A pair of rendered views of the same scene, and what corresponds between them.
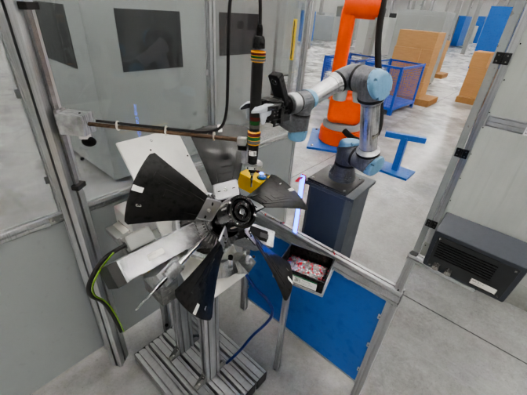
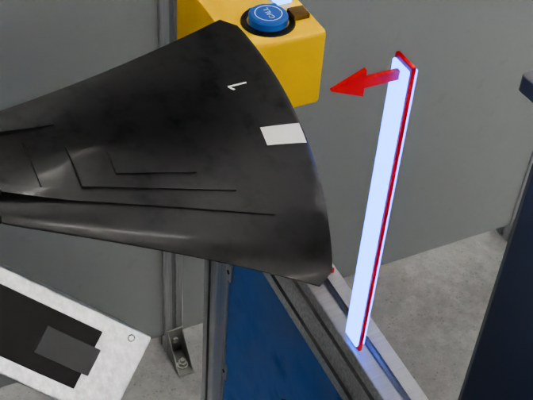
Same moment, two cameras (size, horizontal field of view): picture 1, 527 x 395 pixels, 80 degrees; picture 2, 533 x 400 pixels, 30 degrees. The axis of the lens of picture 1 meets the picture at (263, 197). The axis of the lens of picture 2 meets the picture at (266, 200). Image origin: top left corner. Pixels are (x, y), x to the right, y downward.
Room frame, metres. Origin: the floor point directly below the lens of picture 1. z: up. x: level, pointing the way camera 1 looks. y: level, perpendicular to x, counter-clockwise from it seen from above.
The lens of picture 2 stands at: (0.64, -0.32, 1.61)
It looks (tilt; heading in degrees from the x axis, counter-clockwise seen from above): 43 degrees down; 22
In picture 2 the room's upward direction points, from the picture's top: 5 degrees clockwise
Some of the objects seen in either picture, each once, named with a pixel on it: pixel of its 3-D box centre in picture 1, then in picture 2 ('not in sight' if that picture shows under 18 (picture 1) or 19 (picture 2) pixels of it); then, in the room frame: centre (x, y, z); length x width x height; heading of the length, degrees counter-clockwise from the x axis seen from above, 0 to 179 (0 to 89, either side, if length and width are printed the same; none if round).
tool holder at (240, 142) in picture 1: (250, 152); not in sight; (0.99, 0.06, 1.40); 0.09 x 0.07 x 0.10; 86
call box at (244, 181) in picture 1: (255, 183); (247, 40); (1.45, 0.05, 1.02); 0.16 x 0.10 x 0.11; 51
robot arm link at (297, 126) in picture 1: (296, 125); not in sight; (1.21, -0.11, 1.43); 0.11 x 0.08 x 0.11; 35
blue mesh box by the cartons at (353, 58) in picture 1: (349, 77); not in sight; (8.12, -1.86, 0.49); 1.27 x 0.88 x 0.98; 141
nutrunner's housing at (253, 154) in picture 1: (255, 106); not in sight; (0.98, 0.05, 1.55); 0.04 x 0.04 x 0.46
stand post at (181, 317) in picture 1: (179, 288); not in sight; (1.09, 0.39, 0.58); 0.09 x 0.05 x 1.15; 141
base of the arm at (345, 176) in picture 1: (343, 169); not in sight; (1.60, -0.44, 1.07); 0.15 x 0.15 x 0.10
